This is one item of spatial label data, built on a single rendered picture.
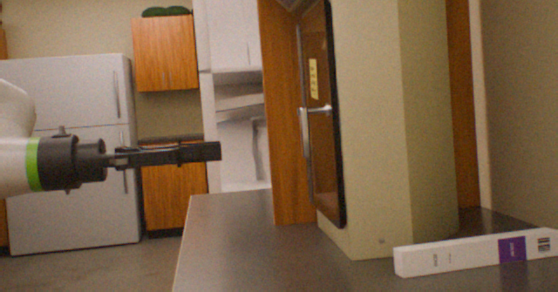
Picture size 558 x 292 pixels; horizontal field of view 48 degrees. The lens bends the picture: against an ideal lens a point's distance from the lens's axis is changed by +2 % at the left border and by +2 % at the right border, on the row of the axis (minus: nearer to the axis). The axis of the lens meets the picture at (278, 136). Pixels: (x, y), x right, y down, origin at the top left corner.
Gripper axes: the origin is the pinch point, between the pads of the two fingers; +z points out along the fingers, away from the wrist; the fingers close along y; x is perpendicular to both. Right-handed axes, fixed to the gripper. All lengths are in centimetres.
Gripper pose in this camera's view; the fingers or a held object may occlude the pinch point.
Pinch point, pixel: (201, 152)
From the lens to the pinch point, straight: 108.2
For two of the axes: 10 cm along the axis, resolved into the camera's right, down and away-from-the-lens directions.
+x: 0.7, 9.9, 0.8
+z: 9.9, -0.7, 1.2
